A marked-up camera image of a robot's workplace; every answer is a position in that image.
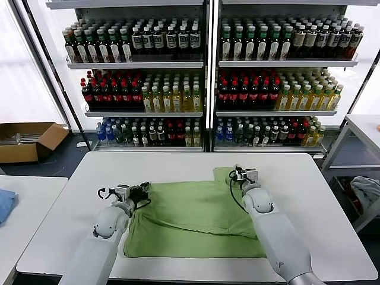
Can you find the red cloth item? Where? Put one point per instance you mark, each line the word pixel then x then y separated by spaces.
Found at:
pixel 356 204

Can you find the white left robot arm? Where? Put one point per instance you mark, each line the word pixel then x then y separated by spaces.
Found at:
pixel 110 219

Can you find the green polo shirt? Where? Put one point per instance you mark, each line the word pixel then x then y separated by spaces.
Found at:
pixel 184 207

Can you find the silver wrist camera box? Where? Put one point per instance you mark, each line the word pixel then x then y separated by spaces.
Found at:
pixel 122 190
pixel 250 175

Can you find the small dark green bottle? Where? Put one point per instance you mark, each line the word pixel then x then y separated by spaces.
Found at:
pixel 239 136
pixel 120 136
pixel 127 137
pixel 248 136

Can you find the white shelf upright post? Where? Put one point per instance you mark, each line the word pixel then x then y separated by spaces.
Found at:
pixel 211 74

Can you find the grey metal frame table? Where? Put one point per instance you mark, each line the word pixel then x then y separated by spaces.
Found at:
pixel 360 124

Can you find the small red-label cola bottle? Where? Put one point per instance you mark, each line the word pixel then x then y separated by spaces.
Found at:
pixel 171 136
pixel 301 135
pixel 293 135
pixel 180 136

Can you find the small blue drink bottle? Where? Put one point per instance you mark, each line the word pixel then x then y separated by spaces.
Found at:
pixel 110 135
pixel 101 134
pixel 220 135
pixel 229 135

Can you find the white-cap blue-label dark bottle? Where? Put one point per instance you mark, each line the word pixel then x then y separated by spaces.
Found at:
pixel 148 41
pixel 183 40
pixel 195 40
pixel 355 41
pixel 158 40
pixel 322 40
pixel 172 40
pixel 345 41
pixel 137 41
pixel 334 41

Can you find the small white-cap dark bottle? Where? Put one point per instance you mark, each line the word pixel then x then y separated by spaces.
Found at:
pixel 136 138
pixel 256 137
pixel 161 136
pixel 153 136
pixel 284 135
pixel 266 137
pixel 275 135
pixel 145 138

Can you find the beige-label dark bottle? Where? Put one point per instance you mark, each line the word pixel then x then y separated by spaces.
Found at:
pixel 299 40
pixel 311 40

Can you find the brown cardboard box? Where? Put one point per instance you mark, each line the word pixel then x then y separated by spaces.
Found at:
pixel 17 154

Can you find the green-cap dark tea bottle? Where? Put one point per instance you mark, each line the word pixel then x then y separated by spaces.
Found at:
pixel 71 50
pixel 115 49
pixel 226 47
pixel 92 49
pixel 238 47
pixel 82 50
pixel 250 47
pixel 274 47
pixel 262 47
pixel 126 49
pixel 286 47
pixel 104 49

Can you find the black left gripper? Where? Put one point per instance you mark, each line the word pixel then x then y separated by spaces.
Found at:
pixel 137 196

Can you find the red-cap cola bottle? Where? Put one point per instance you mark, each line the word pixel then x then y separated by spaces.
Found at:
pixel 137 96
pixel 87 96
pixel 117 96
pixel 107 96
pixel 244 96
pixel 254 96
pixel 223 96
pixel 127 96
pixel 264 96
pixel 274 96
pixel 234 96
pixel 97 96

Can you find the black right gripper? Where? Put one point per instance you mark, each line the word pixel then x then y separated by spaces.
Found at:
pixel 239 176

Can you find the white paper scrap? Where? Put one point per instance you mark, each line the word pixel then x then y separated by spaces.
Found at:
pixel 80 145

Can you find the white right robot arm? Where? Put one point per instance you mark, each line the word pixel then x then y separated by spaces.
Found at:
pixel 267 213

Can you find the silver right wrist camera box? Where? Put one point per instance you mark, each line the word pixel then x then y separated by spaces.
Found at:
pixel 250 175

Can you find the crumpled light blue cloth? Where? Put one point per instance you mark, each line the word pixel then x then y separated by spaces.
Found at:
pixel 366 190

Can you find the blue folded cloth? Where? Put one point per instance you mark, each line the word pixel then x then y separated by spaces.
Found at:
pixel 6 205

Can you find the white side table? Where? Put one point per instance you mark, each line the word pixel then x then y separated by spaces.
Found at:
pixel 29 207

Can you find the small yellow juice bottle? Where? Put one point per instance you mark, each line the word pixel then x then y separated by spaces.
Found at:
pixel 309 138
pixel 188 139
pixel 196 139
pixel 319 137

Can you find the grey metal parts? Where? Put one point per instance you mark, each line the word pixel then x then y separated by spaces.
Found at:
pixel 20 139

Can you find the white drinks shelf unit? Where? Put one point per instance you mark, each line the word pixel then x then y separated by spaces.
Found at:
pixel 283 63
pixel 134 65

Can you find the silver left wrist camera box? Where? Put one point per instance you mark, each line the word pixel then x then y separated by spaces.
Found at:
pixel 122 190

